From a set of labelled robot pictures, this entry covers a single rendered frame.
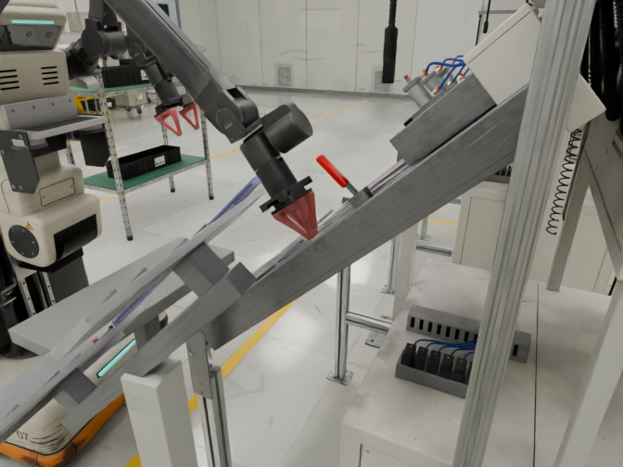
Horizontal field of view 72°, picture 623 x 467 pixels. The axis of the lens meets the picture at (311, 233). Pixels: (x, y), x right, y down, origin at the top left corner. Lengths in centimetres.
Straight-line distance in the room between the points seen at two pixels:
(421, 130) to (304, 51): 992
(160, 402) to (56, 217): 84
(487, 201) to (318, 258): 151
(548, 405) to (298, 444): 90
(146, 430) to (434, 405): 51
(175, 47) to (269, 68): 1018
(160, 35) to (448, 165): 51
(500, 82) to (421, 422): 59
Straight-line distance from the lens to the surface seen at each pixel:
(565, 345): 116
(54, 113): 140
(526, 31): 55
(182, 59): 80
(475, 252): 220
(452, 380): 91
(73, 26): 737
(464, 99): 58
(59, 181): 145
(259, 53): 1109
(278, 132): 73
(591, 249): 218
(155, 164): 337
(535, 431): 93
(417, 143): 60
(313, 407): 172
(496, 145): 54
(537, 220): 52
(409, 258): 181
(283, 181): 75
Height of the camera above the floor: 126
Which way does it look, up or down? 25 degrees down
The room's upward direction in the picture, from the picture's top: straight up
